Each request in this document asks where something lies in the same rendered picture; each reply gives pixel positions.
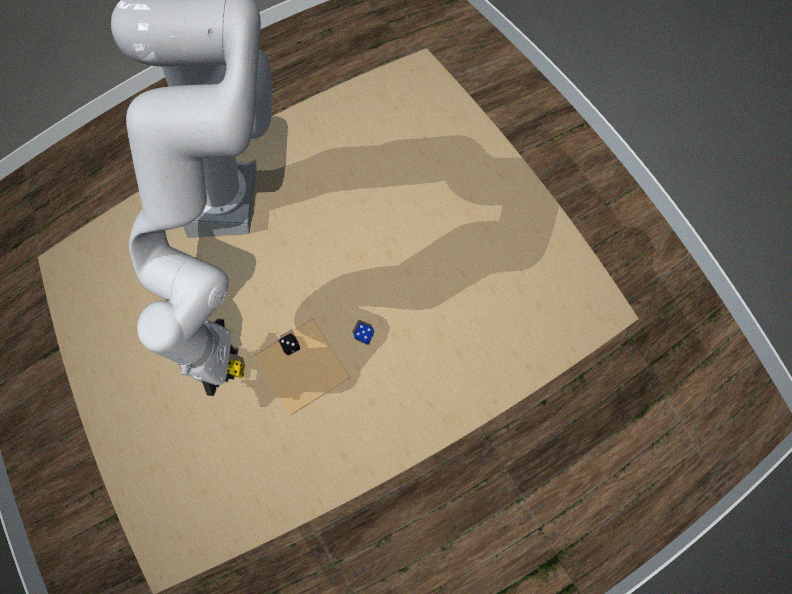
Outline blue die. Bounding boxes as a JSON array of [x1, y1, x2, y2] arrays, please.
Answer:
[[354, 323, 375, 345]]

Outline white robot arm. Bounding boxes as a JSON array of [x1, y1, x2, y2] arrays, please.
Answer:
[[111, 0, 272, 376]]

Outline tan flat mat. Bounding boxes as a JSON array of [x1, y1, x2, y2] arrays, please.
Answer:
[[255, 319, 350, 415]]

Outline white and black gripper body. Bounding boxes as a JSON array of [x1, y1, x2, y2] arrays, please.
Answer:
[[189, 320, 231, 385]]

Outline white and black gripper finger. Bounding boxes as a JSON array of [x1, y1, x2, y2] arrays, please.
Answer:
[[215, 319, 238, 354], [202, 373, 234, 396]]

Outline black die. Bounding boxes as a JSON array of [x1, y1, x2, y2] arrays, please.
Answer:
[[279, 333, 300, 356]]

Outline yellow die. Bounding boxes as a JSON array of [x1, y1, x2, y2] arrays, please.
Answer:
[[227, 360, 245, 378]]

